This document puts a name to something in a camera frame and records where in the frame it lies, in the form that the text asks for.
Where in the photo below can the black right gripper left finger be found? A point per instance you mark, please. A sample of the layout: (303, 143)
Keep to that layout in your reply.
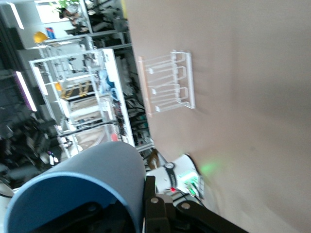
(97, 218)

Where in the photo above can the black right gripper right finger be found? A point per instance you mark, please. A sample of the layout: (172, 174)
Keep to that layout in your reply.
(158, 218)

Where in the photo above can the blue plastic cup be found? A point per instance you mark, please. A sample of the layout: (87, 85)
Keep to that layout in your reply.
(97, 165)

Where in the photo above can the yellow hard hat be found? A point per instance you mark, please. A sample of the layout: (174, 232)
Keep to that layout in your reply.
(40, 37)
(58, 86)

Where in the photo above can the long ceiling light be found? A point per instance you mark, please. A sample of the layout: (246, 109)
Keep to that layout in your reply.
(25, 91)
(15, 15)

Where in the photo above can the brown table cover sheet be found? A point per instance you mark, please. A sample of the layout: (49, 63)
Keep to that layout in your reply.
(255, 97)

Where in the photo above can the blue box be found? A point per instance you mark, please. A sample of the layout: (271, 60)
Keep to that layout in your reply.
(50, 33)

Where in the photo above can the green plant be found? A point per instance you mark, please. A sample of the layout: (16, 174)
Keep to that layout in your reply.
(65, 4)

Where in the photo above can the white metal shelving frame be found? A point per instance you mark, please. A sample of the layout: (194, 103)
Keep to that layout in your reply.
(110, 72)

